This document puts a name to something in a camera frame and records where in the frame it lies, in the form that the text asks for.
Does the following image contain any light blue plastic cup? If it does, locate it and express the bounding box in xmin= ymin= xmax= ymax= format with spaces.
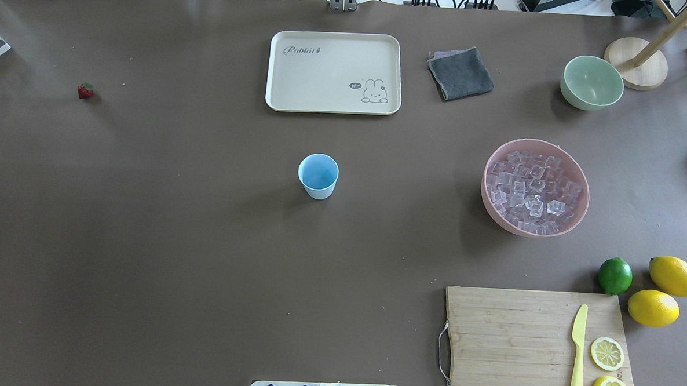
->
xmin=297 ymin=153 xmax=339 ymax=200

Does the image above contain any red strawberry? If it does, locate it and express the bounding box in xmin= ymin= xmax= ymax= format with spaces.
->
xmin=77 ymin=83 xmax=95 ymax=100

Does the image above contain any pink bowl of ice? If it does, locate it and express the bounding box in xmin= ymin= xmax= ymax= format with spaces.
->
xmin=481 ymin=138 xmax=590 ymax=238

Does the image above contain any cream rabbit serving tray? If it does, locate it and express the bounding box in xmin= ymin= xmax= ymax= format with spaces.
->
xmin=265 ymin=31 xmax=401 ymax=115

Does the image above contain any grey folded cloth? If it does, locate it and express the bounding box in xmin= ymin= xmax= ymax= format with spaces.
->
xmin=427 ymin=46 xmax=495 ymax=101

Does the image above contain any wooden cutting board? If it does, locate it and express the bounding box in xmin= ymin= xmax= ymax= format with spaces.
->
xmin=442 ymin=286 xmax=628 ymax=386

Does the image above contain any green ceramic bowl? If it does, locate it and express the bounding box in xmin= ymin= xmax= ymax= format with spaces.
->
xmin=560 ymin=56 xmax=624 ymax=111

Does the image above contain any green lime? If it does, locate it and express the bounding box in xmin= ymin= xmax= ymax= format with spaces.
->
xmin=597 ymin=257 xmax=634 ymax=296

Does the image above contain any lemon slice upper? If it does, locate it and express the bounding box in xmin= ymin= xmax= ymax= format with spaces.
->
xmin=590 ymin=336 xmax=625 ymax=372

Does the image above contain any yellow plastic knife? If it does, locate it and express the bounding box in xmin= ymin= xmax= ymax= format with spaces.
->
xmin=569 ymin=304 xmax=589 ymax=386

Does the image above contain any wooden glass holder stand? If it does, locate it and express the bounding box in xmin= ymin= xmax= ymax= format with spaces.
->
xmin=604 ymin=0 xmax=687 ymax=91

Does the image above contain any yellow lemon near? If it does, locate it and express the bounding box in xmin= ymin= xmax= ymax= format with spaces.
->
xmin=627 ymin=289 xmax=681 ymax=328

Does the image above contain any yellow lemon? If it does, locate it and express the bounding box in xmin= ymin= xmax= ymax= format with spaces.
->
xmin=627 ymin=289 xmax=681 ymax=328
xmin=649 ymin=256 xmax=687 ymax=297

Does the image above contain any yellow lemon far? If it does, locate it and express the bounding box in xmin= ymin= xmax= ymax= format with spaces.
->
xmin=649 ymin=256 xmax=687 ymax=297

